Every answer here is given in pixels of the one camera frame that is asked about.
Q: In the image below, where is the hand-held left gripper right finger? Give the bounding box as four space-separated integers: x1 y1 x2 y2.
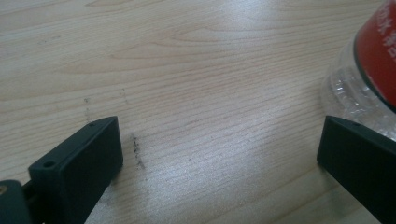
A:
316 115 396 224

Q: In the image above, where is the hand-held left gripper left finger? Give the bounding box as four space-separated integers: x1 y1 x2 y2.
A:
28 116 124 224

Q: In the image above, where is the clear plastic bottle red label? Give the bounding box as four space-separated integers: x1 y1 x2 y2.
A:
320 0 396 142

